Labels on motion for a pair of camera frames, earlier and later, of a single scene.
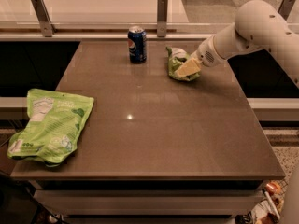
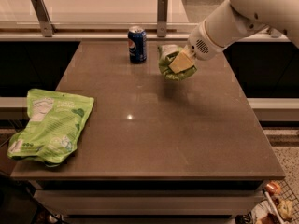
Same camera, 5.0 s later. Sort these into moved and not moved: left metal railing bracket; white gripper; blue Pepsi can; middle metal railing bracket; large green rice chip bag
Moved: white gripper
Not moved: blue Pepsi can; left metal railing bracket; middle metal railing bracket; large green rice chip bag
